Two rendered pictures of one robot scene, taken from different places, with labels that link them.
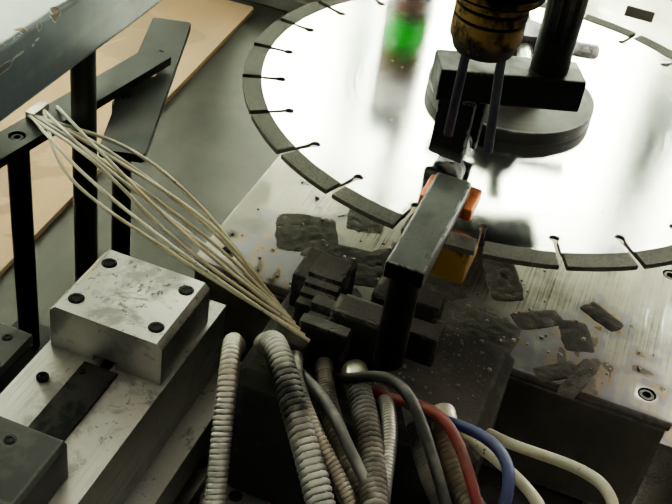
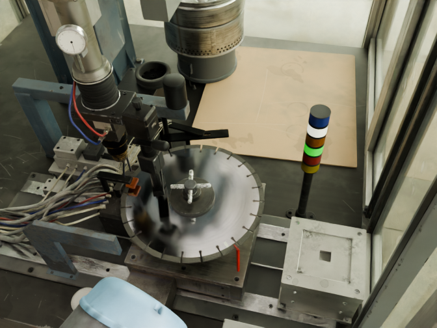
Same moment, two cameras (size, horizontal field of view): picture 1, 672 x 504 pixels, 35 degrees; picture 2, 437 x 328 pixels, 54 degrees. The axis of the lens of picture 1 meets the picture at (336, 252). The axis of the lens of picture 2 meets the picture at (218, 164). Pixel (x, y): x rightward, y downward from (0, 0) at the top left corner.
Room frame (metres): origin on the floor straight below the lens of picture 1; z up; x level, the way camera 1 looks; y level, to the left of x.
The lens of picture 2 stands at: (0.73, -0.72, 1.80)
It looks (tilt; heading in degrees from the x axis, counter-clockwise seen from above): 50 degrees down; 92
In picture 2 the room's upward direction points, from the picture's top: 4 degrees counter-clockwise
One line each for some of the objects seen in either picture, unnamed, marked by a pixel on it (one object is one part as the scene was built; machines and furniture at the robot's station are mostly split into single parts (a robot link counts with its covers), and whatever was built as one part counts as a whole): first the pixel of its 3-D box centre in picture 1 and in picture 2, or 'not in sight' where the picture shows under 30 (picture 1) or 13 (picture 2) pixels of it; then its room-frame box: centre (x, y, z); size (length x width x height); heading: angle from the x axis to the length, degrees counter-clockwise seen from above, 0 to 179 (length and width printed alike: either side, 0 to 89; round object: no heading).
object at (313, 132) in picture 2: not in sight; (317, 126); (0.94, -0.03, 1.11); 0.05 x 0.04 x 0.03; 75
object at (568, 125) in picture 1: (512, 84); (192, 194); (0.64, -0.10, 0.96); 0.11 x 0.11 x 0.03
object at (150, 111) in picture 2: not in sight; (145, 137); (0.56, -0.10, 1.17); 0.06 x 0.05 x 0.20; 156
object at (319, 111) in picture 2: not in sight; (319, 116); (0.94, -0.03, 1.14); 0.05 x 0.04 x 0.03; 75
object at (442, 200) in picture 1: (423, 264); (119, 185); (0.45, -0.05, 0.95); 0.10 x 0.03 x 0.07; 165
